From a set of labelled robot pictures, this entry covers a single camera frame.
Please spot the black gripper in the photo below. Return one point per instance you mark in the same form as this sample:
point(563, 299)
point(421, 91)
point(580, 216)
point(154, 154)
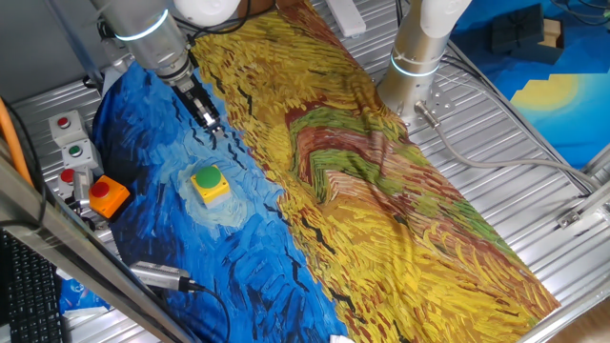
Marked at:
point(193, 97)

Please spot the yellow box green push button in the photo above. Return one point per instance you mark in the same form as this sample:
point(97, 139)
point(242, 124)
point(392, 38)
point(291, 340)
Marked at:
point(208, 177)

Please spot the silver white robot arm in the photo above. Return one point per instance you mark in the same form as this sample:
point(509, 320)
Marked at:
point(414, 52)

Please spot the orange box red button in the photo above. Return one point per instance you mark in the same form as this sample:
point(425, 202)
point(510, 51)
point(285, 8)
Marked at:
point(112, 202)

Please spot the grey box green button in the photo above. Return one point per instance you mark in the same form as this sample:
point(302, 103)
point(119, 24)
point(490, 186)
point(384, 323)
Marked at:
point(88, 157)

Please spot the grey box red button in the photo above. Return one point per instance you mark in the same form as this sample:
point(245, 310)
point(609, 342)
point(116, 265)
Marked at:
point(69, 135)
point(67, 176)

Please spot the white power strip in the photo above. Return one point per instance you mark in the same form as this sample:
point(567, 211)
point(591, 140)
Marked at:
point(345, 16)

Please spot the Van Gogh print cloth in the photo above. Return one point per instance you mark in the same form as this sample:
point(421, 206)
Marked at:
point(381, 214)

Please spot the blue tissue pack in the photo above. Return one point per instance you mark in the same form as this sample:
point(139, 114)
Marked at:
point(76, 293)

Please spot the black keyboard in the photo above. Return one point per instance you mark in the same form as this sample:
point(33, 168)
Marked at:
point(28, 295)

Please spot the black gift box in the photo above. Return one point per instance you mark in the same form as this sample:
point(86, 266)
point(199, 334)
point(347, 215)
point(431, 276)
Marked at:
point(517, 28)

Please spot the dark box base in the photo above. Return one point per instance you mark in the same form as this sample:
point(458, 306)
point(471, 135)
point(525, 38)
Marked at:
point(538, 54)

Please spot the small wooden box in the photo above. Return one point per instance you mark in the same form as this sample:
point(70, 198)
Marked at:
point(554, 33)

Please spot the blue sun print cloth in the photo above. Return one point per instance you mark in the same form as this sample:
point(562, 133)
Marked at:
point(572, 128)

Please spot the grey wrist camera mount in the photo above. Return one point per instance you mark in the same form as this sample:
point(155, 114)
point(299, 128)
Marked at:
point(116, 54)

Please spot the silver sensor on black mount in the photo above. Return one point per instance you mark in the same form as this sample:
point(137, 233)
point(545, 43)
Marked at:
point(82, 186)

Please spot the silver ribbed camera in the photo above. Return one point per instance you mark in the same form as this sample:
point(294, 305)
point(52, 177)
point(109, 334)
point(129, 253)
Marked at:
point(152, 275)

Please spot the grey diagonal frame post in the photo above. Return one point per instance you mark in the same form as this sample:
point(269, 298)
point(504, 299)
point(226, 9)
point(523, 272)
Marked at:
point(70, 33)

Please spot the aluminium frame bar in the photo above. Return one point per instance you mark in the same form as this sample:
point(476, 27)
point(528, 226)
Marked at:
point(71, 248)

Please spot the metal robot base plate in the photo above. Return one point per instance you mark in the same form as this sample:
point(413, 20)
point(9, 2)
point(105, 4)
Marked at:
point(441, 102)

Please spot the aluminium rail with bracket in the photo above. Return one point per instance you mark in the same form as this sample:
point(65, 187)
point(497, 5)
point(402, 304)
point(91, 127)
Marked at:
point(586, 207)

